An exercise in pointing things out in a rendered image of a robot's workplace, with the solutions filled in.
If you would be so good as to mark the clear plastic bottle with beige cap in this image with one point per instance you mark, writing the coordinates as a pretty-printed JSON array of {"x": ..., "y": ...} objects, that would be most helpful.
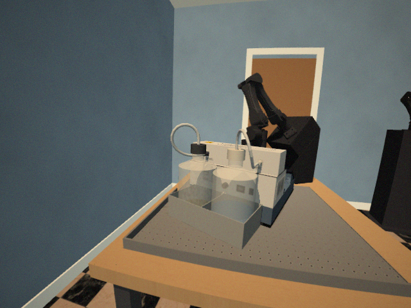
[{"x": 234, "y": 188}]

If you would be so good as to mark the clear plastic bottle with black cap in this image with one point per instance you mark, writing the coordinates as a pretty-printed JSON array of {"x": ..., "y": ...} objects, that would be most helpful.
[{"x": 196, "y": 176}]

